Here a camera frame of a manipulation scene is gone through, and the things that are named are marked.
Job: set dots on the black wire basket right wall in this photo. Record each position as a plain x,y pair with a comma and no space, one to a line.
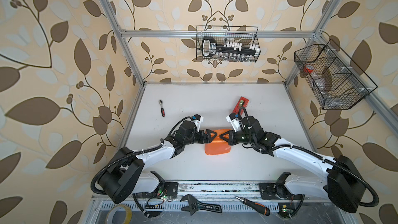
338,81

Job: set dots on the black wire basket wall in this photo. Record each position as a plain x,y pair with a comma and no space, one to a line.
338,81
244,34

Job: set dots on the red tape dispenser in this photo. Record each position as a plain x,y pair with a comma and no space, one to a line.
241,102

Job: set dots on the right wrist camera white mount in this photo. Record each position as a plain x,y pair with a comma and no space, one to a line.
236,119

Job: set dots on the black wire basket back wall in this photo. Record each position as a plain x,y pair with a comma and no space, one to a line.
244,34

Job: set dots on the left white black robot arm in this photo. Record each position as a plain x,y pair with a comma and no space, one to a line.
124,176

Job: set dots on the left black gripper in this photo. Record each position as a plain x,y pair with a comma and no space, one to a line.
208,139

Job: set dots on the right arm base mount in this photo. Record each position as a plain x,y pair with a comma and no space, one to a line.
277,190

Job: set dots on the yellow orange wrapping paper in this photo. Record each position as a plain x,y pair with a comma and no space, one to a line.
218,146

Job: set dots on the black socket set holder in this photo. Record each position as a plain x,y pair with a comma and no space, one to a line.
209,47

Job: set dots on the red cap in basket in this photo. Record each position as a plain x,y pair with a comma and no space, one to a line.
308,69

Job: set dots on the small red-handled ratchet wrench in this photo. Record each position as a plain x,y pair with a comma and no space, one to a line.
162,108

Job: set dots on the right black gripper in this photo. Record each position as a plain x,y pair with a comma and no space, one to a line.
231,140

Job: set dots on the black orange screwdriver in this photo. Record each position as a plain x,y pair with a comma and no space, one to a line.
261,209

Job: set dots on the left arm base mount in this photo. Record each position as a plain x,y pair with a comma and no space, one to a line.
158,189

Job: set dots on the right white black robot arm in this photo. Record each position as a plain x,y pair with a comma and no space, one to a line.
335,179

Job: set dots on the black adjustable wrench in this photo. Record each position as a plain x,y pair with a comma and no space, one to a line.
195,205

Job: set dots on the aluminium front rail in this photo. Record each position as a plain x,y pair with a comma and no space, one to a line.
217,189

